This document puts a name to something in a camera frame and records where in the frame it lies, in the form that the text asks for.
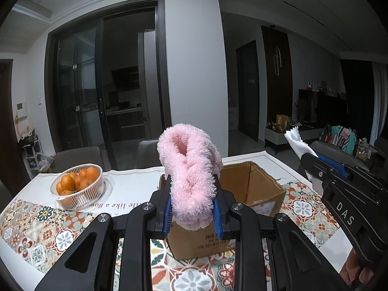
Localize grey dining chair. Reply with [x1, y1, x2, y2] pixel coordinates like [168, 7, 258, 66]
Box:
[53, 146, 105, 174]
[0, 179, 16, 210]
[136, 139, 160, 169]
[309, 141, 371, 171]

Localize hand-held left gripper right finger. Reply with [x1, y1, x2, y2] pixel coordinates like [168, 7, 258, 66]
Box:
[212, 188, 354, 291]

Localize tall dark cabinet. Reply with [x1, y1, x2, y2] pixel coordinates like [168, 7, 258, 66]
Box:
[261, 26, 293, 126]

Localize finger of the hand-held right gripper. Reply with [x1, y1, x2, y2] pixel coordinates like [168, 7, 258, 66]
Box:
[317, 153, 350, 179]
[299, 152, 331, 189]

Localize white storage rack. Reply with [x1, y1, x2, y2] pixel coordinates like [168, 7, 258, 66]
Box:
[19, 127, 51, 180]

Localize brown paper packages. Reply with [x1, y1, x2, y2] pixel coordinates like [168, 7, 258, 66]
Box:
[274, 113, 292, 130]

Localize dark interior door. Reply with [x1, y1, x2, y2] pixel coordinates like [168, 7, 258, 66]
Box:
[236, 40, 260, 143]

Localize white low sideboard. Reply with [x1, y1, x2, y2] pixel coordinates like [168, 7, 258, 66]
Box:
[265, 124, 325, 156]

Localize pink fluffy headband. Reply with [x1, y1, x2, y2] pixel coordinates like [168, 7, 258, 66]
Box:
[157, 124, 224, 231]

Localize white plastic basket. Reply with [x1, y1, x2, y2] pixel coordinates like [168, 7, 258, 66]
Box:
[50, 164, 104, 210]

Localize brown cardboard box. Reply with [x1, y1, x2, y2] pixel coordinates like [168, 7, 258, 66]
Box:
[160, 161, 287, 259]

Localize white towel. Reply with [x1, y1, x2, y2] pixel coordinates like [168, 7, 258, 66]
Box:
[285, 127, 319, 160]

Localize colourful bags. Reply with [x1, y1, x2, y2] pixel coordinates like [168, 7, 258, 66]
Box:
[323, 124, 359, 155]

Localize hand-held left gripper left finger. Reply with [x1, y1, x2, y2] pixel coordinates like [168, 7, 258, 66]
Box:
[33, 188, 175, 291]

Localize dark sliding glass door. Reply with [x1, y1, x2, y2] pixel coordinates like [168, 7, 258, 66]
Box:
[45, 0, 172, 171]

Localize person's right hand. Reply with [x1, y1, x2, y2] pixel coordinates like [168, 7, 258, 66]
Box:
[343, 248, 376, 291]

